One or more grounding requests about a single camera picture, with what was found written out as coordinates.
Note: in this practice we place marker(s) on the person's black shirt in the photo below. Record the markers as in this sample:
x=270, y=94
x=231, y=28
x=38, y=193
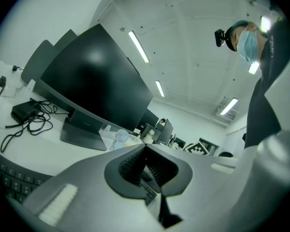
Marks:
x=261, y=110

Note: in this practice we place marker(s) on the dark grey monitor back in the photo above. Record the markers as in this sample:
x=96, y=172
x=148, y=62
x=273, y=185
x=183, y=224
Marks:
x=65, y=39
x=36, y=62

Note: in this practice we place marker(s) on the large black monitor with stand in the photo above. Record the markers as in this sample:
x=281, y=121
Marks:
x=99, y=76

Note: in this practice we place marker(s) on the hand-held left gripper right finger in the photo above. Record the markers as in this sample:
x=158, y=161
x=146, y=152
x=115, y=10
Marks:
x=207, y=178

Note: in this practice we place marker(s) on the small white box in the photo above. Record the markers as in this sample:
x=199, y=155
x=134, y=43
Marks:
x=31, y=86

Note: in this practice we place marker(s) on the blue face mask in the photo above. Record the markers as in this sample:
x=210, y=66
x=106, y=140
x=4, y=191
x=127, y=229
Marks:
x=249, y=47

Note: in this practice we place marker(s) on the small black plug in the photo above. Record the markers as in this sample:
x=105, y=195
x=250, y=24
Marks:
x=15, y=68

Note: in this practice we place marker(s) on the small white desk fan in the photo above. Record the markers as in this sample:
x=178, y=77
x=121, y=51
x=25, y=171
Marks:
x=121, y=136

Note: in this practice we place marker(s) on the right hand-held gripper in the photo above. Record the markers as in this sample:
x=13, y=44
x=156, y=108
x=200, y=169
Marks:
x=197, y=149

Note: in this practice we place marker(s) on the black head camera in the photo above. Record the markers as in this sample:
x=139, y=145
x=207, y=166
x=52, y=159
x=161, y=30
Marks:
x=219, y=38

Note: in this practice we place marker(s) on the black power adapter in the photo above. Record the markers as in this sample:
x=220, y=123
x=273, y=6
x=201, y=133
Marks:
x=23, y=111

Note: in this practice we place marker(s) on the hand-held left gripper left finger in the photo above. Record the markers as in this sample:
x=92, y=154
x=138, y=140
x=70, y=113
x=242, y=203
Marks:
x=91, y=197

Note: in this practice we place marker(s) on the background black monitor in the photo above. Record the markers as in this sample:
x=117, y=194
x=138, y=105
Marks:
x=168, y=130
x=148, y=120

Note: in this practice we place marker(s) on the long ceiling light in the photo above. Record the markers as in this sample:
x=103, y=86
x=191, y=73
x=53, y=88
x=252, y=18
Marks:
x=265, y=23
x=229, y=106
x=138, y=46
x=160, y=88
x=253, y=67

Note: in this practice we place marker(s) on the person's head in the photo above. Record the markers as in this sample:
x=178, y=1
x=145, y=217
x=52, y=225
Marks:
x=239, y=36

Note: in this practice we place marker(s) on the black keyboard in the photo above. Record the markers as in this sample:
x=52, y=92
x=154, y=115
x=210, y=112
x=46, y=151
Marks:
x=12, y=178

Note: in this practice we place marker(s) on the grey desk machine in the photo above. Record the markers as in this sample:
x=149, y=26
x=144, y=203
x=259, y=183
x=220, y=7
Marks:
x=151, y=132

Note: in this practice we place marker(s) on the white power strip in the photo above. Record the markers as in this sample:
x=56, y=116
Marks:
x=4, y=91

